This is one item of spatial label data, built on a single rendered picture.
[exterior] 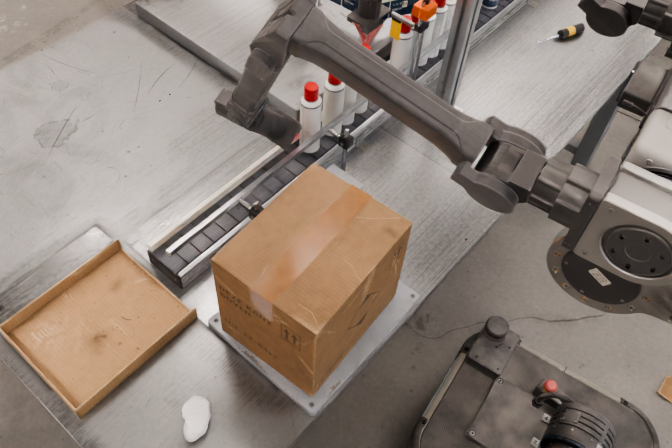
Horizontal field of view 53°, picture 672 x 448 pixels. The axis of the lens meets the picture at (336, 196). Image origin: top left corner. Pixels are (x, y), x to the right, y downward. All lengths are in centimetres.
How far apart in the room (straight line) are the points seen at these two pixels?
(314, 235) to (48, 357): 61
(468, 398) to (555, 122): 84
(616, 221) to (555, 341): 168
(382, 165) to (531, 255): 111
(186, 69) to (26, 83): 44
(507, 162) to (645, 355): 179
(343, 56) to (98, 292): 86
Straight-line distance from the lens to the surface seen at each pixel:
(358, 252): 124
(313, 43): 94
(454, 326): 248
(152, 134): 185
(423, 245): 162
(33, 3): 386
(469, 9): 168
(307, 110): 159
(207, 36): 205
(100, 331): 152
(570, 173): 94
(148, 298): 154
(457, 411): 209
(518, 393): 214
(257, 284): 119
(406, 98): 94
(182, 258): 153
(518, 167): 94
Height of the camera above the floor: 214
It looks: 51 degrees down
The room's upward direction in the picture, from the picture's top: 5 degrees clockwise
